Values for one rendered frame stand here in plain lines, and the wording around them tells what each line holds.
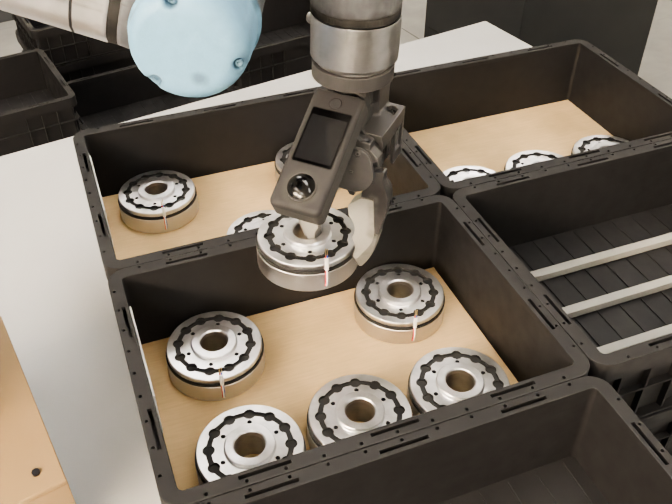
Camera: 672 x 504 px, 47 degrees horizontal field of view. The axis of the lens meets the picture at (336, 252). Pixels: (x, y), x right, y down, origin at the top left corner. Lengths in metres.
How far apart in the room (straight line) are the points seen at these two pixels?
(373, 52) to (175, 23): 0.21
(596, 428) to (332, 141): 0.35
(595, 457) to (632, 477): 0.05
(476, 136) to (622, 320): 0.42
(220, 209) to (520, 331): 0.46
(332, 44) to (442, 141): 0.60
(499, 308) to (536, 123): 0.50
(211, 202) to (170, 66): 0.61
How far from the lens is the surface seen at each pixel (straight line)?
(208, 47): 0.48
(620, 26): 2.76
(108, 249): 0.88
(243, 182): 1.12
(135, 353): 0.75
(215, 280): 0.87
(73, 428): 1.02
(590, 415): 0.76
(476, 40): 1.86
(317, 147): 0.65
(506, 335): 0.86
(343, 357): 0.86
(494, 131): 1.26
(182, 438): 0.81
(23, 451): 0.88
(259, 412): 0.78
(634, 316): 0.97
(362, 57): 0.64
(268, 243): 0.77
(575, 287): 0.99
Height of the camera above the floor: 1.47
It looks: 40 degrees down
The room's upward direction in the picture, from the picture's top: straight up
